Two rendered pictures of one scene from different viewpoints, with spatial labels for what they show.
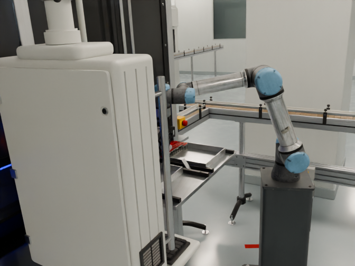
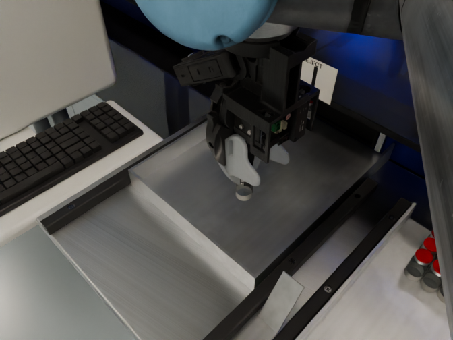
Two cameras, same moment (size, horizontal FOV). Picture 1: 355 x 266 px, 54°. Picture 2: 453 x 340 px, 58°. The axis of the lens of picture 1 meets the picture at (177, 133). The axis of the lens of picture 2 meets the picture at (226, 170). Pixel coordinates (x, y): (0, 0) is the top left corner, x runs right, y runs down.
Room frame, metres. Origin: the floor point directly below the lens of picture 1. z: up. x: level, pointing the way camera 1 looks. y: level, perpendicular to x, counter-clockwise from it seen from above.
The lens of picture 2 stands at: (1.67, -0.27, 1.36)
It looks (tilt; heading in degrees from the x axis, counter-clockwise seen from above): 46 degrees down; 104
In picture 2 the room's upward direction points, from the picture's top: straight up
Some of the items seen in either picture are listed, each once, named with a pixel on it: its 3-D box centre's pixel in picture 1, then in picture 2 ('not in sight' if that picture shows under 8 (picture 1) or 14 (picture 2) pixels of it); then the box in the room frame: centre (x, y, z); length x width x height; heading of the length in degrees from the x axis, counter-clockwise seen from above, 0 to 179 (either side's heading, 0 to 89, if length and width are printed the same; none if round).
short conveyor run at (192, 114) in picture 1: (181, 120); not in sight; (2.50, -0.04, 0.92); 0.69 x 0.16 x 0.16; 149
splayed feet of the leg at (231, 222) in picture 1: (241, 203); not in sight; (2.70, -0.53, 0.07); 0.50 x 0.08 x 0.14; 149
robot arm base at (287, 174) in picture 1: (286, 168); not in sight; (1.72, -0.58, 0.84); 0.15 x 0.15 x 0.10
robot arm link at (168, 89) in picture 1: (162, 96); not in sight; (1.61, 0.06, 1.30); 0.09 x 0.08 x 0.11; 87
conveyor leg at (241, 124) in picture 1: (241, 163); not in sight; (2.70, -0.53, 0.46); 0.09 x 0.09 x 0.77; 59
